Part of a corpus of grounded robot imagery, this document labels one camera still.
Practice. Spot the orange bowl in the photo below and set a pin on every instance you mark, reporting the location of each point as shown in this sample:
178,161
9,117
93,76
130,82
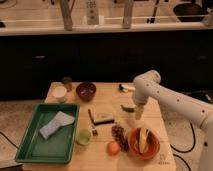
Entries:
152,144

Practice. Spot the green plastic cup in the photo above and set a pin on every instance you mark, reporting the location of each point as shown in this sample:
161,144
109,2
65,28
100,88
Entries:
83,137

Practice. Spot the green plastic tray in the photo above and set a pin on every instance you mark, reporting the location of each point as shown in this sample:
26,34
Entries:
57,149

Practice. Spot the brown glass cup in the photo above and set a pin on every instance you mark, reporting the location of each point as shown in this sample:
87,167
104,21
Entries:
67,82

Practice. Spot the green pepper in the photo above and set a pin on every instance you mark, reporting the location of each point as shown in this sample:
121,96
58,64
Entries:
128,109

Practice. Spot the dark red bowl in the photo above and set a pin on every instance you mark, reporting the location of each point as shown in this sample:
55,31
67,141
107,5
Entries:
86,91

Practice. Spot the small black brush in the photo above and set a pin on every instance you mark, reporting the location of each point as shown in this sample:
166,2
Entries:
94,130

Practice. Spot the yellow banana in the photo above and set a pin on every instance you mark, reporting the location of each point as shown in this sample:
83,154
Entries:
143,134

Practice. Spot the bunch of dark grapes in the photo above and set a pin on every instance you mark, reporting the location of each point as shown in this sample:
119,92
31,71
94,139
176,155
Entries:
118,134

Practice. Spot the blue sponge cloth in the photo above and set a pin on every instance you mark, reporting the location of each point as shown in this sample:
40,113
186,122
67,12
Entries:
61,119

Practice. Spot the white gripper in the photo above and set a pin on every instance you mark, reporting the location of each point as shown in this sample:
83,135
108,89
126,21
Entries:
140,100

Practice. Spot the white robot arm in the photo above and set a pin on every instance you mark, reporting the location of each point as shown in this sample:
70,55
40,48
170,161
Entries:
198,112

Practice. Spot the white plastic cup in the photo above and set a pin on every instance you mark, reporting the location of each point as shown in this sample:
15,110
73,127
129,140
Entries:
60,94

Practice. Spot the orange fruit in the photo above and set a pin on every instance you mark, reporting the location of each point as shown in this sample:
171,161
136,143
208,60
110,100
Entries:
113,148

